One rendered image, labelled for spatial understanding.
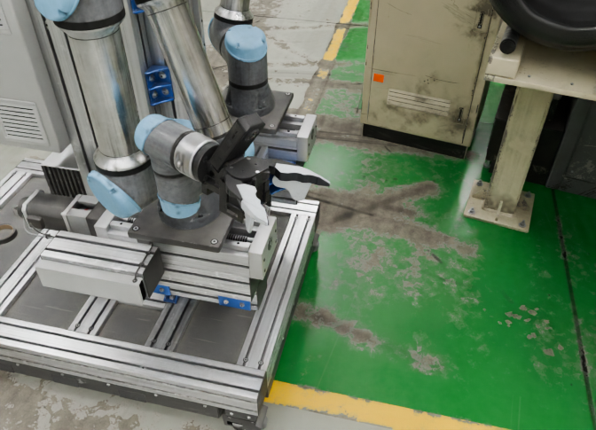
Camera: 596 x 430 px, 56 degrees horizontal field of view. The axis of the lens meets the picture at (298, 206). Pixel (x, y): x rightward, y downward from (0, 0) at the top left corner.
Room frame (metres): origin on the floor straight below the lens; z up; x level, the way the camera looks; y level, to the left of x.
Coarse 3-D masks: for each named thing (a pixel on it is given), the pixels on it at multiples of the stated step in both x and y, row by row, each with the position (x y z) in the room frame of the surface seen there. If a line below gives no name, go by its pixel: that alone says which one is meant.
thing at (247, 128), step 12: (240, 120) 0.71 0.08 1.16; (252, 120) 0.72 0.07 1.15; (228, 132) 0.72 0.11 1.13; (240, 132) 0.70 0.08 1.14; (252, 132) 0.71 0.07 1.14; (228, 144) 0.71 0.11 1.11; (240, 144) 0.71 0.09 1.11; (216, 156) 0.72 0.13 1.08; (228, 156) 0.71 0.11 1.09; (216, 168) 0.72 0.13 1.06
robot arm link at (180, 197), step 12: (156, 180) 0.80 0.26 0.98; (168, 180) 0.78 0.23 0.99; (180, 180) 0.79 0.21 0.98; (192, 180) 0.81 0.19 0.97; (168, 192) 0.79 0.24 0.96; (180, 192) 0.79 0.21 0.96; (192, 192) 0.80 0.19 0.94; (168, 204) 0.79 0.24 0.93; (180, 204) 0.79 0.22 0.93; (192, 204) 0.80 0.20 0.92; (180, 216) 0.79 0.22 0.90
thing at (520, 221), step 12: (480, 180) 2.00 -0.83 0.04; (528, 192) 1.92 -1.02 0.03; (468, 204) 1.86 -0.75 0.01; (480, 204) 1.86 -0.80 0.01; (528, 204) 1.86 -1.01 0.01; (468, 216) 1.79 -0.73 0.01; (480, 216) 1.78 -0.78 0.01; (492, 216) 1.78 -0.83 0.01; (504, 216) 1.78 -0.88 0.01; (516, 216) 1.78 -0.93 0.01; (528, 216) 1.78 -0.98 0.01; (516, 228) 1.71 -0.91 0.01; (528, 228) 1.71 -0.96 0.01
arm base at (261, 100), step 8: (232, 88) 1.46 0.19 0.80; (240, 88) 1.45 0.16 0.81; (248, 88) 1.44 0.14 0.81; (256, 88) 1.45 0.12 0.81; (264, 88) 1.47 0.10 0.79; (232, 96) 1.46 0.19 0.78; (240, 96) 1.44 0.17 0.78; (248, 96) 1.44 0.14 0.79; (256, 96) 1.45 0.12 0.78; (264, 96) 1.46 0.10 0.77; (272, 96) 1.50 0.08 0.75; (232, 104) 1.45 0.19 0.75; (240, 104) 1.44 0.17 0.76; (248, 104) 1.43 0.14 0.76; (256, 104) 1.44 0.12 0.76; (264, 104) 1.45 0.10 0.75; (272, 104) 1.48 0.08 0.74; (232, 112) 1.44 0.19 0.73; (240, 112) 1.43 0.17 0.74; (248, 112) 1.43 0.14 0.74; (256, 112) 1.43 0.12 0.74; (264, 112) 1.44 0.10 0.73
